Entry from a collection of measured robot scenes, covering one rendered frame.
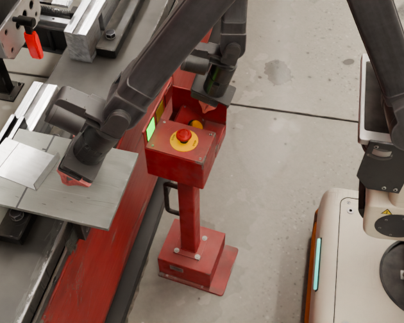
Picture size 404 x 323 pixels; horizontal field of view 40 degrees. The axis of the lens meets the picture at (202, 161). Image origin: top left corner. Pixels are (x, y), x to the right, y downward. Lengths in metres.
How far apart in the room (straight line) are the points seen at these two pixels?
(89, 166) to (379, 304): 1.09
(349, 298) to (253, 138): 0.91
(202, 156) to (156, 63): 0.59
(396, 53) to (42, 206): 0.68
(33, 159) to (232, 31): 0.50
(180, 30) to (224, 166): 1.58
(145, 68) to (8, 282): 0.55
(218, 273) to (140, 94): 1.30
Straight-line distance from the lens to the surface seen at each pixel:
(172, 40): 0.82
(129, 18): 1.59
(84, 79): 1.48
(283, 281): 2.11
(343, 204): 1.97
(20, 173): 1.16
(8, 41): 1.09
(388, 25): 0.82
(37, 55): 1.13
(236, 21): 1.25
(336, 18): 3.07
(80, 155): 1.02
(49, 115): 0.95
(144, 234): 2.13
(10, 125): 1.25
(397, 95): 0.89
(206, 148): 1.42
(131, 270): 2.07
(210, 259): 1.99
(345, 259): 1.87
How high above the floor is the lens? 1.91
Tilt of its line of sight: 54 degrees down
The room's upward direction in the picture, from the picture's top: straight up
